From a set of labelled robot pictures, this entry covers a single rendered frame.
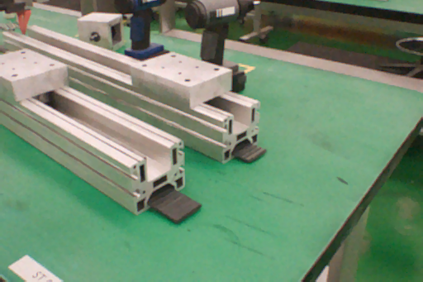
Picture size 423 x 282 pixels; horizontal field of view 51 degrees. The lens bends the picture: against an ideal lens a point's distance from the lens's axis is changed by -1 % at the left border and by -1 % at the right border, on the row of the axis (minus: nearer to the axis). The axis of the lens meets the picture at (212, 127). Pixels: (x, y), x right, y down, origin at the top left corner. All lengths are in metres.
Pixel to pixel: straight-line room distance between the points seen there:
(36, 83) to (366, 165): 0.60
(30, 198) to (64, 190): 0.05
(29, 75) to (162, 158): 0.31
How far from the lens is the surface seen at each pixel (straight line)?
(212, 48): 0.99
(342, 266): 1.22
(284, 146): 0.83
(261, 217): 0.66
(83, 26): 1.38
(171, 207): 0.66
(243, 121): 0.81
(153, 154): 0.70
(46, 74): 0.88
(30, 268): 0.62
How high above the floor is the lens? 1.19
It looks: 27 degrees down
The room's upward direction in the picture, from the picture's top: straight up
